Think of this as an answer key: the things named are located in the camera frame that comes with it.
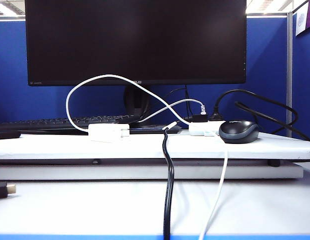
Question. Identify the black monitor stand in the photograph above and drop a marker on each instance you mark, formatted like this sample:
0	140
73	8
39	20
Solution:
136	102

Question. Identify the white paper logo sign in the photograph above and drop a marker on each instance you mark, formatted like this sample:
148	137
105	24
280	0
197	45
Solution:
301	20

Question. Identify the blue fabric partition panel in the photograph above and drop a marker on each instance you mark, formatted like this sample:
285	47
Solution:
304	75
267	62

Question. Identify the black HDMI plug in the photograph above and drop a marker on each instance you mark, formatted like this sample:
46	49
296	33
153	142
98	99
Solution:
2	191

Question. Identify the grey metal partition post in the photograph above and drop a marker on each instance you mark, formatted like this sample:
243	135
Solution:
289	75

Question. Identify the white base board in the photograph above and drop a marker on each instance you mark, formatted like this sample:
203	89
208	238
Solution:
94	172

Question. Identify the black computer keyboard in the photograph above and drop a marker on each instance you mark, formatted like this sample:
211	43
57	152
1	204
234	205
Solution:
57	122

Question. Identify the white charging base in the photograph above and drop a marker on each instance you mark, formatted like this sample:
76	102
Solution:
104	133

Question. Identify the black USB charger plug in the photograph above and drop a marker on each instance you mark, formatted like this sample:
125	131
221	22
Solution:
201	118

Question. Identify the black ASUS monitor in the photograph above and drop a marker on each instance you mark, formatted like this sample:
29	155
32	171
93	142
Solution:
134	40

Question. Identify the white raised board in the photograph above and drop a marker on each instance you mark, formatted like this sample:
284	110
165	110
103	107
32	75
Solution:
70	150

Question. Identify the black and grey mouse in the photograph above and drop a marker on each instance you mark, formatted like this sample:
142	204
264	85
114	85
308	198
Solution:
238	132

